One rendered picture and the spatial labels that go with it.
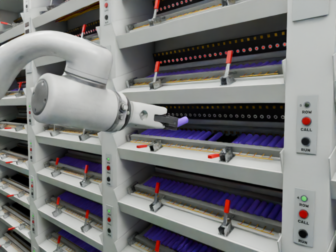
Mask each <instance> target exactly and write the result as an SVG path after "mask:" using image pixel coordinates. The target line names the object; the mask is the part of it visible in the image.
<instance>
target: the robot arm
mask: <svg viewBox="0 0 336 252"><path fill-rule="evenodd" d="M44 56H55V57H59V58H62V59H64V60H65V61H66V66H65V70H64V73H63V75H61V76H59V75H55V74H52V73H45V74H43V75H42V76H41V77H40V78H39V79H38V80H37V82H36V84H35V86H34V88H33V91H32V96H31V113H32V116H33V118H34V119H35V120H36V121H37V122H39V123H44V124H51V125H58V126H65V127H73V128H80V129H87V130H94V131H102V132H109V133H115V132H117V131H121V130H123V129H124V128H125V127H130V128H138V129H163V130H174V131H176V130H177V128H178V118H177V117H173V116H169V115H164V114H166V113H167V109H166V108H165V107H161V106H156V105H151V104H146V103H141V102H134V101H129V99H128V98H127V97H126V96H125V95H124V94H123V93H121V92H118V91H114V90H111V89H107V88H106V86H107V82H108V79H109V76H110V72H111V69H112V64H113V55H112V53H111V52H110V51H109V50H108V49H107V48H106V47H104V46H102V45H100V44H97V43H94V42H92V41H89V40H87V39H83V38H81V37H78V36H75V35H71V34H68V33H64V32H59V31H52V30H43V31H36V32H31V33H28V34H24V35H22V36H19V37H17V38H15V39H13V40H11V41H9V42H7V43H5V44H3V45H2V46H0V100H1V99H2V98H3V97H4V95H5V94H6V93H7V91H8V89H9V88H10V86H11V85H12V83H13V81H14V80H15V78H16V77H17V75H18V74H19V72H20V71H21V70H22V69H23V68H24V67H25V66H26V65H27V64H28V63H30V62H31V61H33V60H35V59H37V58H40V57H44Z"/></svg>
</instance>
